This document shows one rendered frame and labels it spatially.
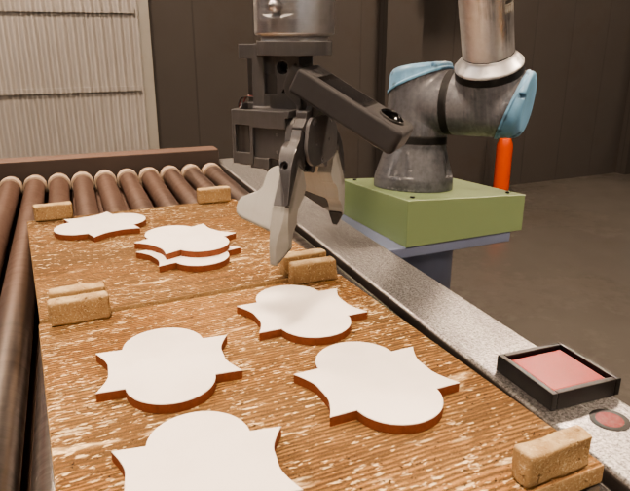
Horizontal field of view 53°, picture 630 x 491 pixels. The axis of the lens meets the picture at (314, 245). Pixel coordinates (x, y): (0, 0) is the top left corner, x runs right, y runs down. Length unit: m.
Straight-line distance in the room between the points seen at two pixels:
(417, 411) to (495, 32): 0.72
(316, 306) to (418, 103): 0.58
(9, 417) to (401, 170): 0.81
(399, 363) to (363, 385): 0.05
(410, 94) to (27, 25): 3.14
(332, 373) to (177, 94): 3.77
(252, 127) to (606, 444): 0.41
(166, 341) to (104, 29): 3.57
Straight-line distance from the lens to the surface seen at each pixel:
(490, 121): 1.13
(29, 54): 4.08
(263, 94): 0.62
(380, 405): 0.51
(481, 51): 1.10
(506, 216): 1.22
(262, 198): 0.59
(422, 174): 1.17
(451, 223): 1.14
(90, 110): 4.11
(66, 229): 1.01
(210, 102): 4.30
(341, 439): 0.49
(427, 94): 1.16
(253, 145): 0.61
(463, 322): 0.73
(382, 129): 0.57
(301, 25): 0.58
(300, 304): 0.68
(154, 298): 0.74
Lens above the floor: 1.22
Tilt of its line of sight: 18 degrees down
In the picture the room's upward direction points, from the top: straight up
